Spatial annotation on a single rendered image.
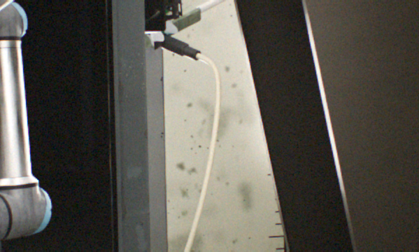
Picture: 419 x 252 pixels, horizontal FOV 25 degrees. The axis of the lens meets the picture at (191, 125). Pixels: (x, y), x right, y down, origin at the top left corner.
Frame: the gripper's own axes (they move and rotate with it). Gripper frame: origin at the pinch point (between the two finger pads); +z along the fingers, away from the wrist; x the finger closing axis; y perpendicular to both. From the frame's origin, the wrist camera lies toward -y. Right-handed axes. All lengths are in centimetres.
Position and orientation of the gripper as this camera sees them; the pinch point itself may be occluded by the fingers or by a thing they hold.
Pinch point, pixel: (158, 40)
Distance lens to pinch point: 273.2
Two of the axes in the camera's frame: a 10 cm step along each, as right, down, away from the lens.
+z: 0.6, 8.3, 5.5
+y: 7.3, 3.4, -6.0
